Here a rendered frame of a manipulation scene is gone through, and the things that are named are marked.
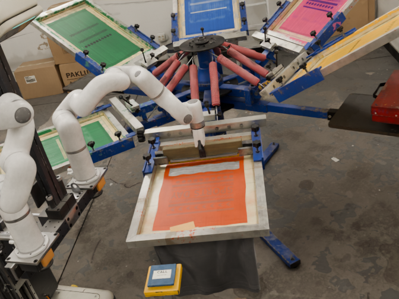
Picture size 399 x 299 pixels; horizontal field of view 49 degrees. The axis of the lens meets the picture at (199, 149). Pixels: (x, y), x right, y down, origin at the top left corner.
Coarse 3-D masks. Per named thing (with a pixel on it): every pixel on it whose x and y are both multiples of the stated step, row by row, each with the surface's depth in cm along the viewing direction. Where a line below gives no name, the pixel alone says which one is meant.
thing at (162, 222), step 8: (168, 168) 228; (168, 176) 222; (176, 176) 221; (168, 184) 216; (160, 192) 212; (168, 192) 210; (160, 200) 206; (168, 200) 205; (160, 208) 201; (160, 216) 196; (176, 216) 194; (184, 216) 193; (192, 216) 192; (160, 224) 191; (168, 224) 190; (176, 224) 189
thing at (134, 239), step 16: (160, 144) 244; (176, 144) 242; (144, 176) 219; (256, 176) 203; (144, 192) 208; (256, 192) 193; (144, 208) 200; (256, 224) 175; (128, 240) 181; (144, 240) 179; (160, 240) 179; (176, 240) 178; (192, 240) 178; (208, 240) 177
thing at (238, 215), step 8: (208, 160) 228; (216, 160) 227; (224, 160) 226; (232, 160) 224; (240, 160) 223; (240, 168) 217; (240, 176) 211; (240, 184) 206; (240, 192) 201; (240, 200) 196; (240, 208) 191; (200, 216) 191; (208, 216) 190; (216, 216) 189; (224, 216) 189; (232, 216) 188; (240, 216) 187; (200, 224) 187; (208, 224) 186; (216, 224) 185; (224, 224) 184
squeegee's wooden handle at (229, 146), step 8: (192, 144) 224; (208, 144) 222; (216, 144) 221; (224, 144) 221; (232, 144) 221; (240, 144) 220; (168, 152) 225; (176, 152) 225; (184, 152) 225; (192, 152) 225; (208, 152) 224; (216, 152) 224; (224, 152) 223; (168, 160) 228
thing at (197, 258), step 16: (224, 240) 190; (240, 240) 190; (160, 256) 196; (176, 256) 197; (192, 256) 195; (208, 256) 196; (224, 256) 195; (240, 256) 195; (192, 272) 202; (208, 272) 201; (224, 272) 202; (240, 272) 201; (256, 272) 198; (192, 288) 208; (208, 288) 206; (224, 288) 208; (256, 288) 203
